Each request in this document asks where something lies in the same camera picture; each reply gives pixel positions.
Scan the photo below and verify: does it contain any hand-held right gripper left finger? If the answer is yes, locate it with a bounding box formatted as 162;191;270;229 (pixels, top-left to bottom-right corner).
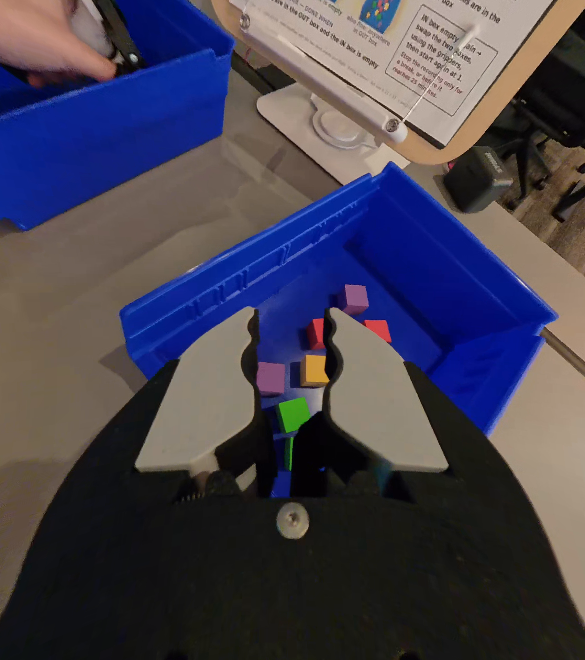
134;307;262;474

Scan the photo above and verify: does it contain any blue plastic bin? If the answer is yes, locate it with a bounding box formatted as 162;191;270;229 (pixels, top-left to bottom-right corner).
0;0;235;231
119;161;559;498

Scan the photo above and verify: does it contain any yellow wooden cube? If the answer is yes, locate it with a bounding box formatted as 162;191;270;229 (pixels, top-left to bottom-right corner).
300;354;329;387

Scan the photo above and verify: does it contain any black office chair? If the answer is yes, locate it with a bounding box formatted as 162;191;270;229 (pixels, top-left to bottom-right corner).
488;0;585;222

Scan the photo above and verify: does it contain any grey desk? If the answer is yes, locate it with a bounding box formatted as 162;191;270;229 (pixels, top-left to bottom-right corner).
0;72;585;660

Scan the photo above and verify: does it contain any purple wooden cube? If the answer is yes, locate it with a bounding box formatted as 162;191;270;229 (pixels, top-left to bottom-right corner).
337;284;369;316
257;362;286;397

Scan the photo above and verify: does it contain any black power brick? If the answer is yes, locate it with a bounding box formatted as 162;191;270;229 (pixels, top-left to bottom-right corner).
443;146;514;213

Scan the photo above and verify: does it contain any white board stand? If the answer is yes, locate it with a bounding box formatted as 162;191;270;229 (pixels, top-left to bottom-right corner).
256;82;411;185

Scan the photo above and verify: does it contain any person's left hand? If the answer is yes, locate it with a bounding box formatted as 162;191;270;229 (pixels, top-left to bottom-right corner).
0;0;118;86

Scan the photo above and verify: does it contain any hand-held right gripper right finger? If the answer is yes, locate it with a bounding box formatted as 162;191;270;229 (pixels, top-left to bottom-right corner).
323;307;449;474

